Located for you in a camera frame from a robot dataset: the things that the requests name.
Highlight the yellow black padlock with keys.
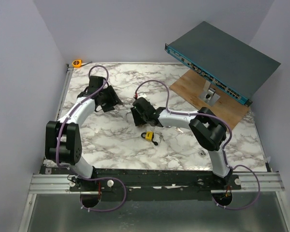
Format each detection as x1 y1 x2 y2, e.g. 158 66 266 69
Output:
141 131 160 146

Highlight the small brass padlock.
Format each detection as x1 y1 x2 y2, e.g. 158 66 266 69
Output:
124 111 133 123

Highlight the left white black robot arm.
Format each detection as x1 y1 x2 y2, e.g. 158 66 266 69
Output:
45 75 123 191

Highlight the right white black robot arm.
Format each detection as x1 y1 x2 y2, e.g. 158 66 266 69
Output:
130 97 232 189

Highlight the orange tape measure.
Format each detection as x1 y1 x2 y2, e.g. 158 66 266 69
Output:
72 59 92 69

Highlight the wooden board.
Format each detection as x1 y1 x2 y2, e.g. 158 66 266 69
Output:
170 70 250 129

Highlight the white tap fitting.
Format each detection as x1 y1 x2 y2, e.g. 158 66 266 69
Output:
199 150 206 157

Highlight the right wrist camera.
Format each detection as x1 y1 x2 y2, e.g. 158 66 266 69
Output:
134 92 148 100

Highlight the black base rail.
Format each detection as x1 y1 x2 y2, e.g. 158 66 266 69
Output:
70 168 241 202

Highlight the metal switch stand bracket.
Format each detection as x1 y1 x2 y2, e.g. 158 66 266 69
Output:
199 81 220 106

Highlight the teal network switch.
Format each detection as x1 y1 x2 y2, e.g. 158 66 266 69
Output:
165 21 280 107

